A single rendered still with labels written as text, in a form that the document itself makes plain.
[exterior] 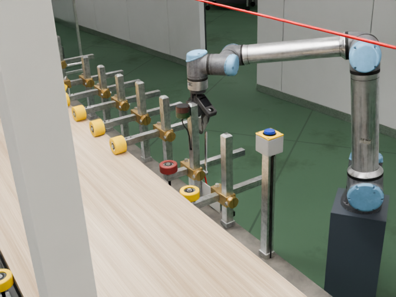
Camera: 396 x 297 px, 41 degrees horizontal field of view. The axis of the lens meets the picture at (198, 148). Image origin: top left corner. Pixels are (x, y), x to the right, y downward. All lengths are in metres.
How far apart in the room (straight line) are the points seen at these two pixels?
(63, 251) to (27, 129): 0.13
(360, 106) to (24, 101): 1.84
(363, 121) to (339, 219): 0.57
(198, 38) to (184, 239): 4.82
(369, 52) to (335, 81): 3.00
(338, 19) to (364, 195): 2.85
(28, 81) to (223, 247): 1.40
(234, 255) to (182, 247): 0.18
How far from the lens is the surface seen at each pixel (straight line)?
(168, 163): 2.31
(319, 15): 5.09
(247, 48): 2.33
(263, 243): 2.05
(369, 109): 2.20
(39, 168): 0.49
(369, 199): 2.34
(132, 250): 1.82
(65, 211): 0.52
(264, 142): 1.80
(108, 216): 2.01
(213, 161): 2.44
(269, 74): 5.68
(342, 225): 2.59
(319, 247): 3.35
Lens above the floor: 1.97
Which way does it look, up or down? 26 degrees down
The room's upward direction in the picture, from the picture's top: 2 degrees counter-clockwise
